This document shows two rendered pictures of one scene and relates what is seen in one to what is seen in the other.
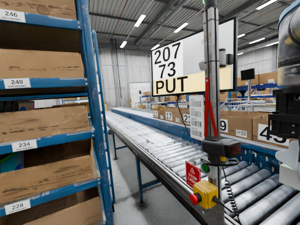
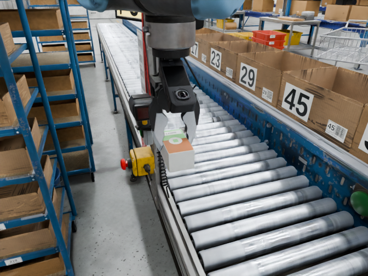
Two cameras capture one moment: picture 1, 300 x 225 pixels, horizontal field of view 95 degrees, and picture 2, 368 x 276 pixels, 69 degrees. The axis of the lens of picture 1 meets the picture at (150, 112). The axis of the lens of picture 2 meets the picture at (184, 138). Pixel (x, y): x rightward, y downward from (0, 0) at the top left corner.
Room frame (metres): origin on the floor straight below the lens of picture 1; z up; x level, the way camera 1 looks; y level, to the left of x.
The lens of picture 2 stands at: (-0.21, -0.43, 1.34)
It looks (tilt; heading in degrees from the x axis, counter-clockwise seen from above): 29 degrees down; 7
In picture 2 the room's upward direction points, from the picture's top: straight up
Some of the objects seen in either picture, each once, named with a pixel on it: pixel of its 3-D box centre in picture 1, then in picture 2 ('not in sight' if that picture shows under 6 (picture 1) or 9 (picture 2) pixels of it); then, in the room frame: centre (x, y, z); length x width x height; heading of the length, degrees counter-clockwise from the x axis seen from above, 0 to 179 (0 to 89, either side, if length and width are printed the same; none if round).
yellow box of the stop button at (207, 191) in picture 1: (211, 200); (142, 167); (0.49, -0.21, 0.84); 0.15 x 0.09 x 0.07; 25
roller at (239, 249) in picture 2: not in sight; (280, 238); (0.35, -0.64, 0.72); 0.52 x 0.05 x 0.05; 115
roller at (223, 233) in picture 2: not in sight; (267, 222); (0.41, -0.61, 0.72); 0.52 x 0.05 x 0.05; 115
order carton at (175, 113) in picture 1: (181, 114); (216, 49); (1.90, -0.42, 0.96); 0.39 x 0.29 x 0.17; 25
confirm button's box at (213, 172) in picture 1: (208, 167); (145, 131); (0.54, -0.22, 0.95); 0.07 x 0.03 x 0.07; 25
